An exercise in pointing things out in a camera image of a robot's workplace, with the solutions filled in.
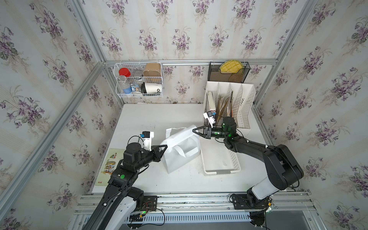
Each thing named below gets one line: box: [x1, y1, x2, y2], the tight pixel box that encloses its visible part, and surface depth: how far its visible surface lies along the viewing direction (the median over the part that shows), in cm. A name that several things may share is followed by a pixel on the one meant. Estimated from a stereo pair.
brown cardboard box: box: [142, 63, 161, 77], surface depth 92 cm
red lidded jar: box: [118, 67, 131, 78], surface depth 94 cm
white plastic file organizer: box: [203, 81, 256, 129], surface depth 101 cm
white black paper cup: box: [140, 81, 162, 94], surface depth 95 cm
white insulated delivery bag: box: [160, 125, 201, 174], surface depth 75 cm
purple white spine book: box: [207, 91, 217, 111], surface depth 90 cm
